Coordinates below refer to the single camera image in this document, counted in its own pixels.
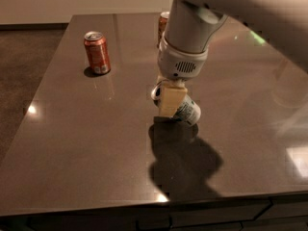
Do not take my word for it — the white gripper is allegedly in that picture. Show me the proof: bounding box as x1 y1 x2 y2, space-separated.
156 32 208 117

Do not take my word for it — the white green 7up can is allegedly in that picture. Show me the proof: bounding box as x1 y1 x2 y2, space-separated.
151 80 201 126

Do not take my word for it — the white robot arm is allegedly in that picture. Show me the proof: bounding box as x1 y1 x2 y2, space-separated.
158 0 308 117

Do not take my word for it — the brown gold soda can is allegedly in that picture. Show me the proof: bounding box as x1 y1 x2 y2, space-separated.
157 12 169 45

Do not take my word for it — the red orange soda can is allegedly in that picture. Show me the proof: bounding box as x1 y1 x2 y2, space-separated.
84 31 111 75

